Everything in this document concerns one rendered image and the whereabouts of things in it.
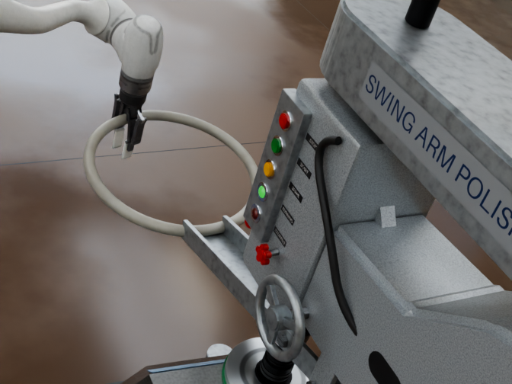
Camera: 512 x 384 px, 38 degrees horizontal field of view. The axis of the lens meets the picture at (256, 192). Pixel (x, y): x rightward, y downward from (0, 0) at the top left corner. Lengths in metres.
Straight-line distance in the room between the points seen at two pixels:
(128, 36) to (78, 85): 2.17
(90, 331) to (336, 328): 1.66
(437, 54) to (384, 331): 0.41
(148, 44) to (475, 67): 1.05
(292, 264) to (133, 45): 0.87
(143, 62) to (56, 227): 1.34
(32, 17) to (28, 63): 2.49
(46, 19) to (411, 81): 1.02
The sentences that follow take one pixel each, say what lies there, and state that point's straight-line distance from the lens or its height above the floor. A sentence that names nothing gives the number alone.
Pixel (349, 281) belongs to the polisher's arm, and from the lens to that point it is 1.19.
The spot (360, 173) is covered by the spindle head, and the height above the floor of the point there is 1.48.
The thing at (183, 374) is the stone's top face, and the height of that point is 0.82.
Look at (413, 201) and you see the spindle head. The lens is 1.28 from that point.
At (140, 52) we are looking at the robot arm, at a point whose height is 1.19.
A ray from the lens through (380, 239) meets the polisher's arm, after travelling 1.21.
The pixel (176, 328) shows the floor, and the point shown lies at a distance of 2.85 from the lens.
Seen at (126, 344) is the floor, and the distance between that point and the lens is 2.77.
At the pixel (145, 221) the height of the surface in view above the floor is 0.91.
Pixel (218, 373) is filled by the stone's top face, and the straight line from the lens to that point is 1.67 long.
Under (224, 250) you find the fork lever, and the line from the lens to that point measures 1.81.
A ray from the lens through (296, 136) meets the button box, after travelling 1.23.
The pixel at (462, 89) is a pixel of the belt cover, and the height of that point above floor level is 1.69.
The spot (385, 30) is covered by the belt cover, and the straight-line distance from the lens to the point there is 1.12.
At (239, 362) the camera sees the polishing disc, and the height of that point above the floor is 0.85.
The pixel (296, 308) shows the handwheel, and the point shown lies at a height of 1.26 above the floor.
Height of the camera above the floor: 2.08
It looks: 35 degrees down
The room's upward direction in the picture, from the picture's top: 18 degrees clockwise
